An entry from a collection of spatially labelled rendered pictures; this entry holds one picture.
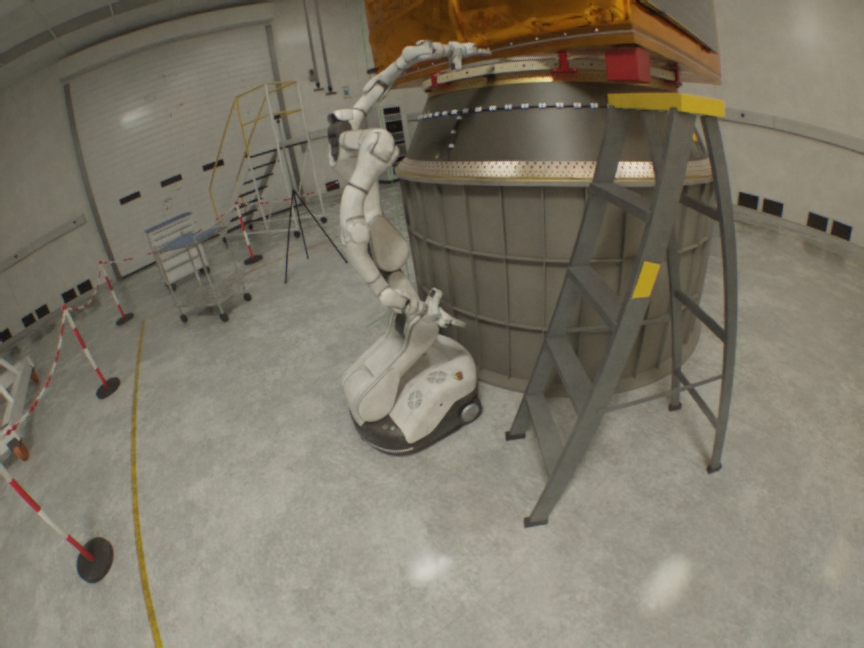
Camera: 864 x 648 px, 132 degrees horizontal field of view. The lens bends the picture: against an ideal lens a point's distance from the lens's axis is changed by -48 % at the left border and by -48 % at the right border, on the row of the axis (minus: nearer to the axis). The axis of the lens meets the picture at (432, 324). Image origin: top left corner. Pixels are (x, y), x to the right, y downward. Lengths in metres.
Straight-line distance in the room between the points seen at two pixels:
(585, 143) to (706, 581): 1.89
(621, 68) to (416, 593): 2.18
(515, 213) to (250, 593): 2.06
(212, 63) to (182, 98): 1.01
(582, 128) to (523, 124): 0.27
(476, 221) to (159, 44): 8.47
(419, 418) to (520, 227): 0.99
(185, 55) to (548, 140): 8.44
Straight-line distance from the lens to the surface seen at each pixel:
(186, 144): 8.94
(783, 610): 1.87
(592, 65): 1.93
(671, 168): 1.00
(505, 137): 1.81
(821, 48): 7.15
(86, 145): 9.21
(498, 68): 1.94
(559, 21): 1.77
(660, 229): 1.01
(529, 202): 1.73
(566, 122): 1.80
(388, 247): 1.48
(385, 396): 1.75
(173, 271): 5.90
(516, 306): 1.95
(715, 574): 1.75
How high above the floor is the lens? 1.46
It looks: 31 degrees down
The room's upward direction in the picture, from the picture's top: 9 degrees counter-clockwise
